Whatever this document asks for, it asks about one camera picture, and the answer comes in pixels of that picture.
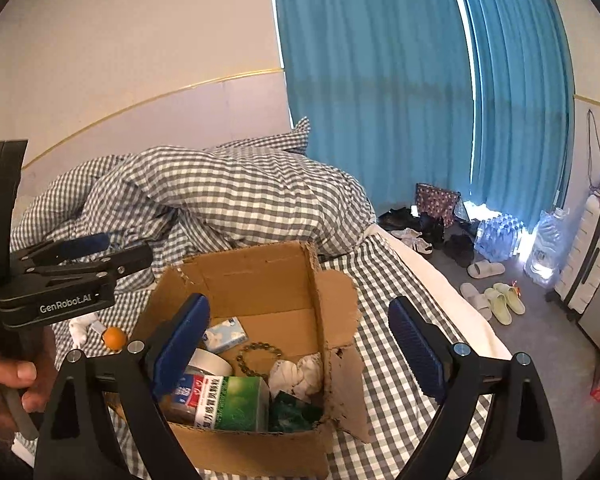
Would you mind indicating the orange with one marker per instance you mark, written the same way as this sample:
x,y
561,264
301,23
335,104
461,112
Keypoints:
x,y
114,338

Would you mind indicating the grey checked bed sheet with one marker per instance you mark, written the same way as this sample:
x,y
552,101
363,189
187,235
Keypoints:
x,y
395,285

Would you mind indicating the white tissue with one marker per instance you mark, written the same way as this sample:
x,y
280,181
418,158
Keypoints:
x,y
295,372

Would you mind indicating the pack of water bottles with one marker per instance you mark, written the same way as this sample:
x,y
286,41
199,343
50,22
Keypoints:
x,y
500,235

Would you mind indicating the white slipper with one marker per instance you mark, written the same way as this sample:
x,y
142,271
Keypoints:
x,y
476,301
486,269

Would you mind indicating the black shoes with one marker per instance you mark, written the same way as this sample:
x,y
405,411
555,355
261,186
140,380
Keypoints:
x,y
395,217

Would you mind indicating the green and white medicine box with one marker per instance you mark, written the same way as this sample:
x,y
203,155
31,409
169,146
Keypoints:
x,y
235,400

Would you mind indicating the patterned dark bag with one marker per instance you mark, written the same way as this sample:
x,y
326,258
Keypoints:
x,y
436,202

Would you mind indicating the large clear water jug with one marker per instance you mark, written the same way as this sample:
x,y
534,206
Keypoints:
x,y
545,250

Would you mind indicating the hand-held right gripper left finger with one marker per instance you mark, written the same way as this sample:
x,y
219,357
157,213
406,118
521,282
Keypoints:
x,y
180,345

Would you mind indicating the clear plastic jar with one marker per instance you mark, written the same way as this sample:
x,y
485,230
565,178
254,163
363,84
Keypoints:
x,y
175,410

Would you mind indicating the white sneaker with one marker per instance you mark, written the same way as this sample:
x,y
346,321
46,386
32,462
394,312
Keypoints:
x,y
405,233
421,246

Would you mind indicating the brown cardboard box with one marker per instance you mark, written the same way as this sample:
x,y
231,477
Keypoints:
x,y
260,285

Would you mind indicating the white suitcase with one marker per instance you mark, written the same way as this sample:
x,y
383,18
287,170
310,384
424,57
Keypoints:
x,y
587,255

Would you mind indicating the pale green slipper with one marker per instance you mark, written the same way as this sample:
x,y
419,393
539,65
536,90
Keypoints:
x,y
500,306
511,297

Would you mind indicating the grey checked duvet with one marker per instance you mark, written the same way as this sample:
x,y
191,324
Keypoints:
x,y
230,195

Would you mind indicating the grey tape roll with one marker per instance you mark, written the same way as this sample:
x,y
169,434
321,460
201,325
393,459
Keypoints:
x,y
210,360

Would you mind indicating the black shoe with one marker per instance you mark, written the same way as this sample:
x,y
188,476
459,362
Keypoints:
x,y
461,250

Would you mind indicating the green wrapper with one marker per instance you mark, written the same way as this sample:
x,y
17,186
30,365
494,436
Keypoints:
x,y
292,412

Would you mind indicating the person's left hand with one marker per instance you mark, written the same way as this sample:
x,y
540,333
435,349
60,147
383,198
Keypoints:
x,y
10,375

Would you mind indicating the blue curtain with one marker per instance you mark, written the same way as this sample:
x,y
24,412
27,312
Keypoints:
x,y
520,100
370,85

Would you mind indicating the blue and white tissue pack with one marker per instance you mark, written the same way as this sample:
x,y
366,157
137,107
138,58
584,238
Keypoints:
x,y
225,336

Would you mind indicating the black boots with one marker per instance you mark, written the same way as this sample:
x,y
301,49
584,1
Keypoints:
x,y
432,227

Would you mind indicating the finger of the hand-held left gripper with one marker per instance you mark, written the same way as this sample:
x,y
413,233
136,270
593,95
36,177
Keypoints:
x,y
85,244
120,262

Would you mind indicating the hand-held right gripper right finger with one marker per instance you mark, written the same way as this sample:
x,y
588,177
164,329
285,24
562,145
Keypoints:
x,y
420,350

